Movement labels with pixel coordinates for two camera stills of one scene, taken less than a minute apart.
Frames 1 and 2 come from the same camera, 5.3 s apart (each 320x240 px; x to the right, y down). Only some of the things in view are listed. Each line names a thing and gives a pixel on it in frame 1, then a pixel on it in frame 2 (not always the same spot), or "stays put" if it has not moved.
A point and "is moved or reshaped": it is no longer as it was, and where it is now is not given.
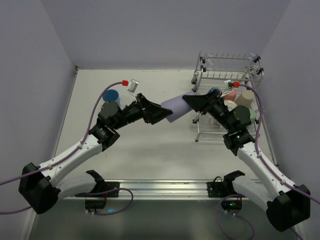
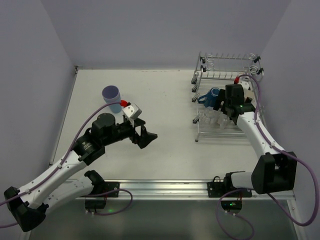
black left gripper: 145,109 -> 138,133
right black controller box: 231,204 stays put
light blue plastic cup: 111,95 is moved or reshaped
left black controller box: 95,204 stays put
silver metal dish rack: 212,71 stays put
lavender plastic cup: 179,106 -> 111,94
